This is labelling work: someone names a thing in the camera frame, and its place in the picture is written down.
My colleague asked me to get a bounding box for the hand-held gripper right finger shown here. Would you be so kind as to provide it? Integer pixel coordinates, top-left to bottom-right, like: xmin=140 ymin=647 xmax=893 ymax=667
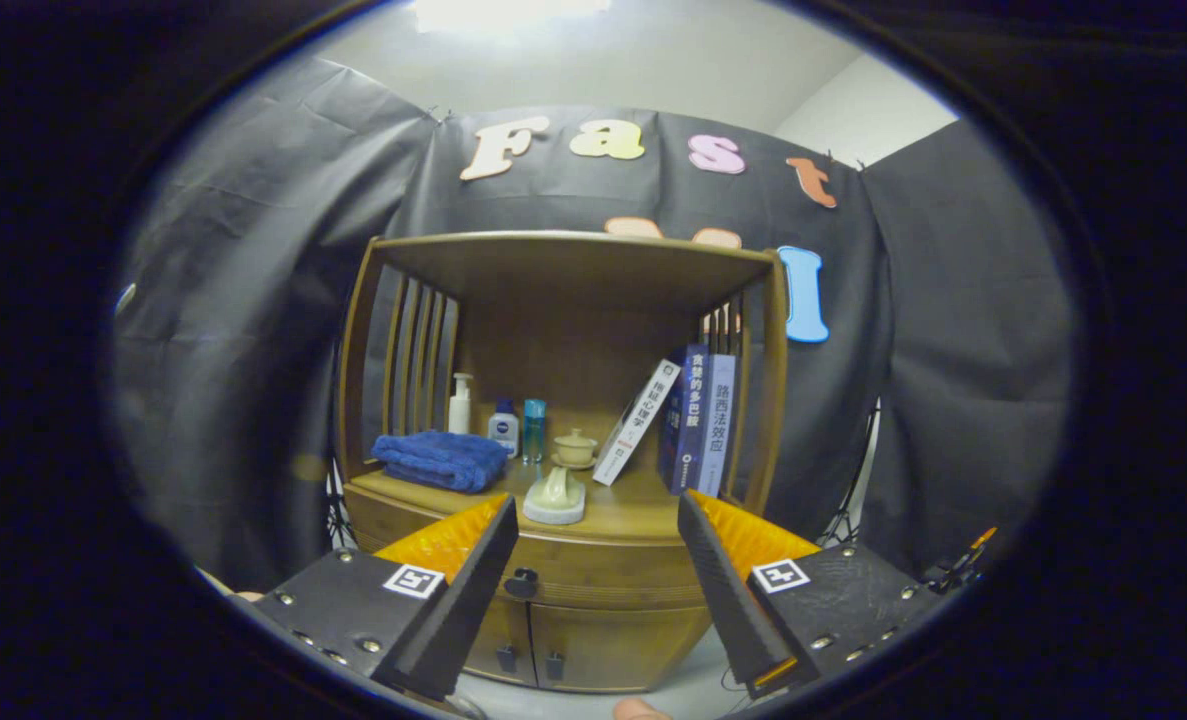
xmin=677 ymin=488 xmax=944 ymax=701

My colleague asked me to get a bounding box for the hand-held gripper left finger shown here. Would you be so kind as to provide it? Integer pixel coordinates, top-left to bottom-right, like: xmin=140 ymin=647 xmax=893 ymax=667
xmin=251 ymin=492 xmax=520 ymax=701

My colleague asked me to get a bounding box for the wooden drawer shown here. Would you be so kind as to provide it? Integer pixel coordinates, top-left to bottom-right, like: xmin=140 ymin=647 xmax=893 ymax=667
xmin=343 ymin=485 xmax=719 ymax=611

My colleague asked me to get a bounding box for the pale green handled brush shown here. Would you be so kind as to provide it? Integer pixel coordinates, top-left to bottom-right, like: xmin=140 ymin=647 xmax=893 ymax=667
xmin=522 ymin=466 xmax=588 ymax=526

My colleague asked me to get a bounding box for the narrow wooden cabinet door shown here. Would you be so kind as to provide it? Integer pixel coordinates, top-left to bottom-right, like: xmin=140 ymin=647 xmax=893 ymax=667
xmin=463 ymin=597 xmax=536 ymax=686

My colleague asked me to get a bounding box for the wide wooden cabinet door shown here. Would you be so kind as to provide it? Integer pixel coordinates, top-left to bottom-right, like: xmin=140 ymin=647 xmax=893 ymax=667
xmin=528 ymin=602 xmax=712 ymax=694

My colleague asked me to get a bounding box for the wooden countertop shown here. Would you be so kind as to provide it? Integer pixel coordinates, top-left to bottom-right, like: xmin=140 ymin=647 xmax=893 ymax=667
xmin=345 ymin=462 xmax=754 ymax=546

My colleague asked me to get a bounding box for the wooden cabinet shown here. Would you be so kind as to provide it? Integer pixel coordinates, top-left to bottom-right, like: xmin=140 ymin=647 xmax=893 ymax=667
xmin=336 ymin=230 xmax=790 ymax=694

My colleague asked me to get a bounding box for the blue folded towel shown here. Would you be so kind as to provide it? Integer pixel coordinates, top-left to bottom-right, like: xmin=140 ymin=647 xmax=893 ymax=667
xmin=371 ymin=431 xmax=510 ymax=494

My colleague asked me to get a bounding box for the black backdrop stand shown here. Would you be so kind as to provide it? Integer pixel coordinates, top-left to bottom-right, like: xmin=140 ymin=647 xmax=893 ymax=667
xmin=818 ymin=400 xmax=879 ymax=551
xmin=325 ymin=470 xmax=354 ymax=551

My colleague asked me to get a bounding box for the pale blue book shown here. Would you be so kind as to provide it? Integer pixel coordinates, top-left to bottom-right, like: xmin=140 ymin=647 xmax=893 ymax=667
xmin=698 ymin=353 xmax=738 ymax=499

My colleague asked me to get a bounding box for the white bottle with blue cap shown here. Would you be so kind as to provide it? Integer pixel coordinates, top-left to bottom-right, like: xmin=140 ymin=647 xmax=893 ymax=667
xmin=488 ymin=399 xmax=520 ymax=459

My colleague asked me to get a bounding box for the dark blue book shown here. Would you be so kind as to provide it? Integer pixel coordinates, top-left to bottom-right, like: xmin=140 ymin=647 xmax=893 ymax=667
xmin=659 ymin=344 xmax=710 ymax=495

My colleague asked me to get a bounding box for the cream lidded teacup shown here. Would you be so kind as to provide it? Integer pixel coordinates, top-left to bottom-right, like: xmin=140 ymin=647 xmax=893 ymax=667
xmin=551 ymin=428 xmax=600 ymax=471

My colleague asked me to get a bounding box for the white book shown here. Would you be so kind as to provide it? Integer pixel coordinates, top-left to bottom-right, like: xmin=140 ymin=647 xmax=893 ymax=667
xmin=593 ymin=359 xmax=682 ymax=487

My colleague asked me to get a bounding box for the black and orange device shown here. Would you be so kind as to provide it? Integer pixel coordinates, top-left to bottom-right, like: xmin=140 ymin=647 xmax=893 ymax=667
xmin=921 ymin=527 xmax=1000 ymax=593

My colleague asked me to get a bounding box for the black backdrop cloth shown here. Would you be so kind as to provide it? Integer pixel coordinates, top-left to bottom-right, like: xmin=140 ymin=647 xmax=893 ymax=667
xmin=113 ymin=55 xmax=1079 ymax=591

